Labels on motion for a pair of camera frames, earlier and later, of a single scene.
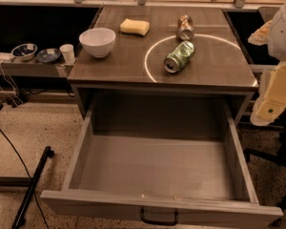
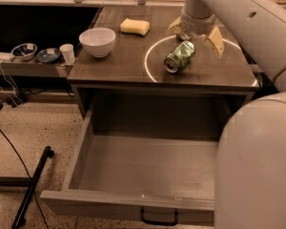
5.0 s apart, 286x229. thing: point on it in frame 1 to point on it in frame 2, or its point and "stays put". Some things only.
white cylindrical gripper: [283, 37] to [196, 26]
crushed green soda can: [179, 56] stays put
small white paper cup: [68, 52] stays put
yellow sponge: [130, 26] stays put
